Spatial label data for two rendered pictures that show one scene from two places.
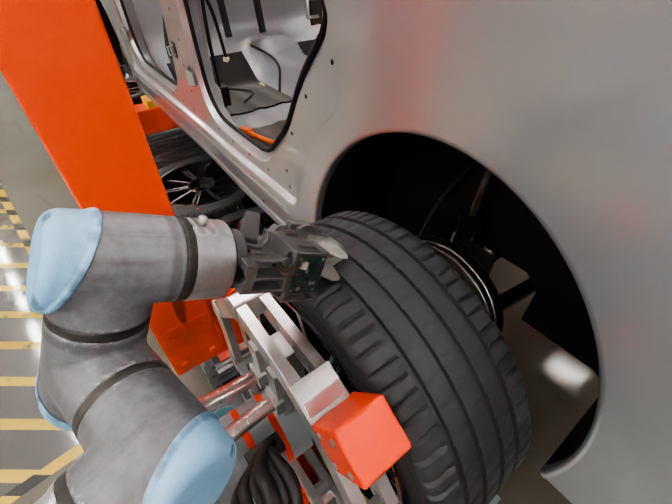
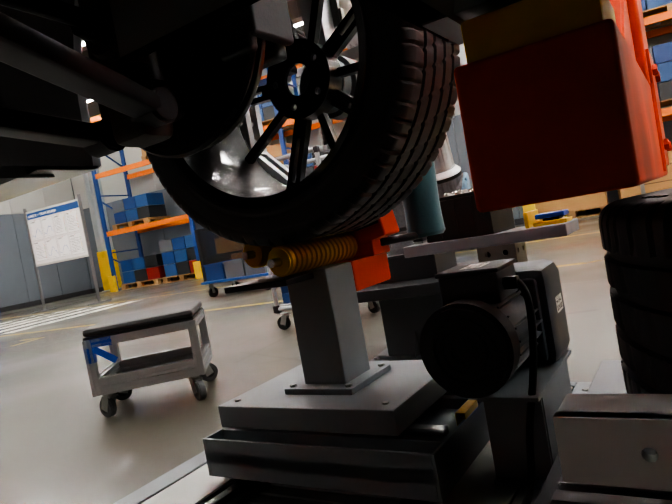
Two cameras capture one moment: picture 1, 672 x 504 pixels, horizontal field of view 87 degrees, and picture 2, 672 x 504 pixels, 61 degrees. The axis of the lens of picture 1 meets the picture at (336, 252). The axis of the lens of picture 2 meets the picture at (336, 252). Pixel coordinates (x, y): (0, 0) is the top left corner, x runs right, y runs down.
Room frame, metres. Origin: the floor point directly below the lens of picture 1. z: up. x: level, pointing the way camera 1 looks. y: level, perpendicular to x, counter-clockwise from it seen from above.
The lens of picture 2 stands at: (1.51, -0.40, 0.53)
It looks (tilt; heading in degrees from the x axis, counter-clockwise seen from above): 2 degrees down; 160
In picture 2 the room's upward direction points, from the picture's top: 10 degrees counter-clockwise
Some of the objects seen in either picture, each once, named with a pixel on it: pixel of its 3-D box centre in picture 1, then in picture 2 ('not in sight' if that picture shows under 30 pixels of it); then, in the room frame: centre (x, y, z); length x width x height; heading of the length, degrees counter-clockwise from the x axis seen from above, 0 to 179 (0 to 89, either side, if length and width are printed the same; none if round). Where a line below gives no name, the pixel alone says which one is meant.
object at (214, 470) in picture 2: not in sight; (357, 427); (0.44, -0.03, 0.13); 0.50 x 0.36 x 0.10; 37
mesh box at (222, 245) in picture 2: not in sight; (242, 249); (-8.51, 1.49, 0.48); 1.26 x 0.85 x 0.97; 46
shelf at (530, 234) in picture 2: not in sight; (488, 238); (0.22, 0.50, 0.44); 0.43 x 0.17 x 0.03; 37
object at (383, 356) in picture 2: not in sight; (422, 312); (-0.49, 0.64, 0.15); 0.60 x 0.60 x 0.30; 45
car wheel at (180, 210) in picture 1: (205, 197); not in sight; (1.80, 0.78, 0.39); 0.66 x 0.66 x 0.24
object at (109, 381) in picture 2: not in sight; (154, 356); (-0.83, -0.37, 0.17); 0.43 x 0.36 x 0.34; 77
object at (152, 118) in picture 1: (129, 107); not in sight; (2.42, 1.38, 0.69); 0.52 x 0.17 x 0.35; 127
